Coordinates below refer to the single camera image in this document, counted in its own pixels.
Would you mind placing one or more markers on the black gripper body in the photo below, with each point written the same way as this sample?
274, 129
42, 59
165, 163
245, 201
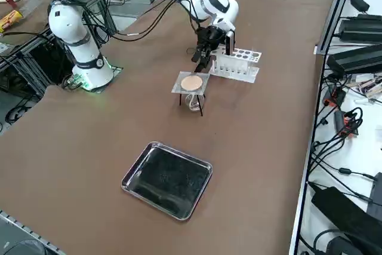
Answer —
212, 37

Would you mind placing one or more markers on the glass alcohol lamp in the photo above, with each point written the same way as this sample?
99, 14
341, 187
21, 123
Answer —
194, 102

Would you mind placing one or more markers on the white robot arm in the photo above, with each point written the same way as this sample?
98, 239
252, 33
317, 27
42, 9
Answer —
71, 25

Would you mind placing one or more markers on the steel tray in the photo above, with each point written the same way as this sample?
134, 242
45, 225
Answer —
167, 180

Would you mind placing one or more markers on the white test tube rack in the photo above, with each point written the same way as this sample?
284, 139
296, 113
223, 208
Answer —
238, 58

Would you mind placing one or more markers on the orange black connector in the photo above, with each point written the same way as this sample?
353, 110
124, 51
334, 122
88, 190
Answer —
335, 96

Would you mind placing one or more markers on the black finned power supply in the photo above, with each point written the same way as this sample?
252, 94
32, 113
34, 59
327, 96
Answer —
355, 59
361, 29

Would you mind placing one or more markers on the small black power adapter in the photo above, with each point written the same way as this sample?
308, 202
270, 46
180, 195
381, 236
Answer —
359, 3

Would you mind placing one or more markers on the orange black adapter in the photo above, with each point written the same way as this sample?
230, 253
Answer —
347, 125

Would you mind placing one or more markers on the yellow snack packet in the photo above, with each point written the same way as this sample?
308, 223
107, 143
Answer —
10, 20

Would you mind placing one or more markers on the black fabric case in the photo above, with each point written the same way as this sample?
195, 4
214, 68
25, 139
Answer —
343, 213

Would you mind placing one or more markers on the grey ridged conveyor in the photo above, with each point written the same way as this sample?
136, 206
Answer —
24, 237

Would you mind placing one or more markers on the aluminium frame post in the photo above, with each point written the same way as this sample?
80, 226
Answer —
334, 13

